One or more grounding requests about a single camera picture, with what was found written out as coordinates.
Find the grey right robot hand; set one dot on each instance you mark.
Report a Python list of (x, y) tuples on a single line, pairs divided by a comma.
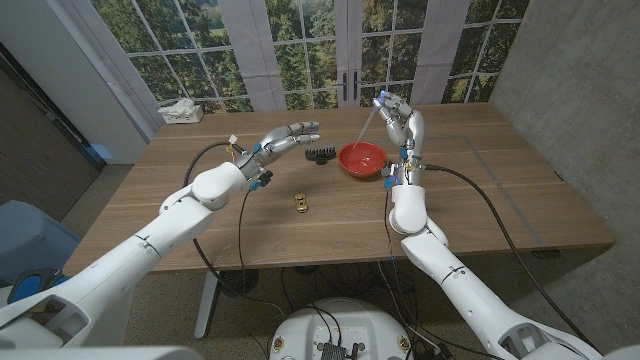
[(411, 135)]

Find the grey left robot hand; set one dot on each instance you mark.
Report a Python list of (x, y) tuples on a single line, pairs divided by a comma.
[(275, 145)]

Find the clear plastic pipette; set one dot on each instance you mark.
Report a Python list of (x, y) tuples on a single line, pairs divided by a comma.
[(366, 126)]

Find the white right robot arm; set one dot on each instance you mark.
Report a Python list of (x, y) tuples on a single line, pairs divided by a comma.
[(450, 275)]

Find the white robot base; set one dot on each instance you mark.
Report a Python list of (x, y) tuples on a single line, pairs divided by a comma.
[(345, 325)]

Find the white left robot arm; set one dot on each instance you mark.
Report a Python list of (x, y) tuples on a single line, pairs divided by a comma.
[(150, 245)]

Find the red speckled bowl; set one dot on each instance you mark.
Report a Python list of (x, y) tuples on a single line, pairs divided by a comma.
[(362, 160)]

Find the yellow toy car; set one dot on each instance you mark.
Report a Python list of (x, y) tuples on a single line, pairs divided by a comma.
[(301, 202)]

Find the black hair claw clip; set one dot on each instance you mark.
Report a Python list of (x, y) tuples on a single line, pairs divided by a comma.
[(320, 154)]

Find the white power strip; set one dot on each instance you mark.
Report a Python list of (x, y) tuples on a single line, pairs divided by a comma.
[(187, 118)]

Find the printed window backdrop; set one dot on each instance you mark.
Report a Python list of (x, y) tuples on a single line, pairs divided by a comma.
[(300, 50)]

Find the crumpled white tissue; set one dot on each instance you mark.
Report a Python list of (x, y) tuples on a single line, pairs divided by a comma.
[(177, 106)]

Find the round black floor stand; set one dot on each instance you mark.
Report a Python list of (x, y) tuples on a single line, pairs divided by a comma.
[(240, 282)]

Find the white table leg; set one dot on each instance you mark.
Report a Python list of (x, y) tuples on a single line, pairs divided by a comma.
[(206, 305)]

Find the blue chair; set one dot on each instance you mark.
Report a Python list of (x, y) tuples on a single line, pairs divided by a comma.
[(30, 235)]

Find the blue foot pedals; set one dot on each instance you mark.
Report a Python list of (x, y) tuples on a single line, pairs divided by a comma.
[(35, 286)]

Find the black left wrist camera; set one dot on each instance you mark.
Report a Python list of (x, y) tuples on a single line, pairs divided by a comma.
[(262, 179)]

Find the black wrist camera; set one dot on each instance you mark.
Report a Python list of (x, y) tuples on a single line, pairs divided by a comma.
[(389, 172), (262, 179)]

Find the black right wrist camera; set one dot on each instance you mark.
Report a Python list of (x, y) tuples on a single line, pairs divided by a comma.
[(389, 172)]

